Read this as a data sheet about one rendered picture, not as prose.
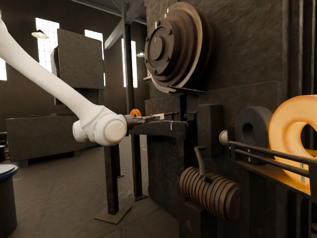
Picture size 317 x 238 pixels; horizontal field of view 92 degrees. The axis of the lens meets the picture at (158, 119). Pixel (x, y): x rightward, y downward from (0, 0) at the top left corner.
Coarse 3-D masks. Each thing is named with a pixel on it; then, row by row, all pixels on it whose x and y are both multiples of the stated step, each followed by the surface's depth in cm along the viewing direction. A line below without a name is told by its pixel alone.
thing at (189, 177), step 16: (192, 176) 59; (208, 176) 56; (192, 192) 57; (208, 192) 51; (224, 192) 48; (192, 208) 59; (208, 208) 52; (224, 208) 47; (192, 224) 59; (208, 224) 58
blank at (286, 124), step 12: (300, 96) 26; (312, 96) 24; (288, 108) 28; (300, 108) 26; (312, 108) 24; (276, 120) 31; (288, 120) 28; (300, 120) 26; (312, 120) 24; (276, 132) 31; (288, 132) 29; (300, 132) 29; (276, 144) 31; (288, 144) 29; (300, 144) 29; (312, 156) 27; (300, 180) 26
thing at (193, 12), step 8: (168, 8) 85; (176, 8) 80; (184, 8) 75; (192, 8) 71; (192, 16) 71; (200, 16) 72; (200, 24) 68; (200, 32) 68; (208, 32) 72; (200, 40) 69; (208, 40) 72; (200, 48) 69; (208, 48) 73; (200, 56) 70; (192, 64) 73; (200, 64) 74; (192, 72) 74; (152, 80) 103; (184, 80) 79; (192, 80) 80; (160, 88) 96; (168, 88) 90
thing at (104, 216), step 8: (104, 152) 113; (112, 152) 113; (112, 160) 113; (112, 168) 113; (112, 176) 113; (112, 184) 113; (112, 192) 113; (112, 200) 114; (104, 208) 123; (112, 208) 114; (120, 208) 122; (128, 208) 121; (96, 216) 113; (104, 216) 113; (112, 216) 113; (120, 216) 112
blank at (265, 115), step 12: (252, 108) 39; (264, 108) 38; (240, 120) 45; (252, 120) 39; (264, 120) 35; (240, 132) 45; (264, 132) 35; (252, 144) 43; (264, 144) 35; (264, 156) 35
